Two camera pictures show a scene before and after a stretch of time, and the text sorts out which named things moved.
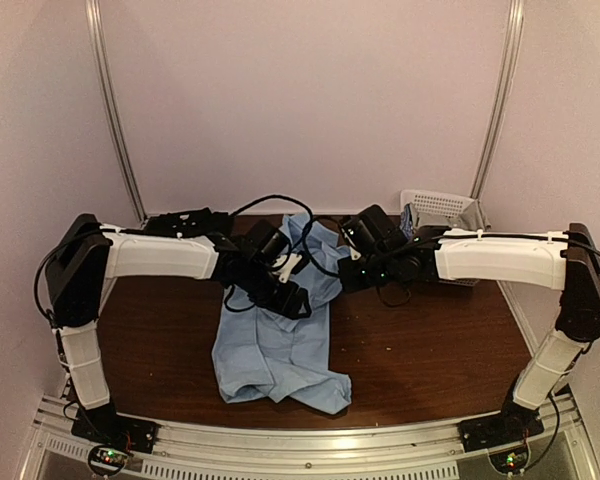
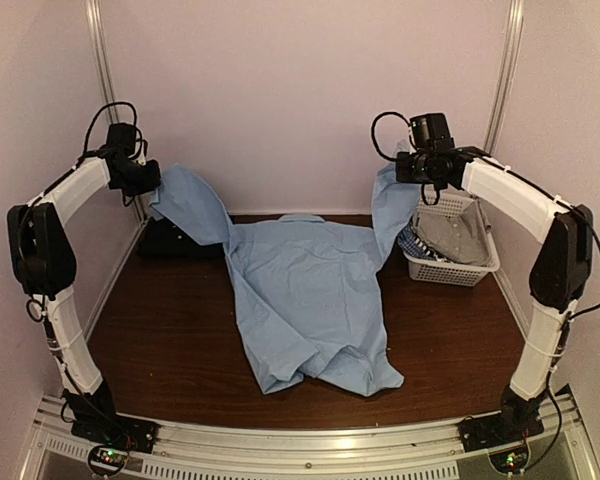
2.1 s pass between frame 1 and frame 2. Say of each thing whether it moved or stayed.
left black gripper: moved
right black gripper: moved
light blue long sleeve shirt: moved
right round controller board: stayed
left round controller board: stayed
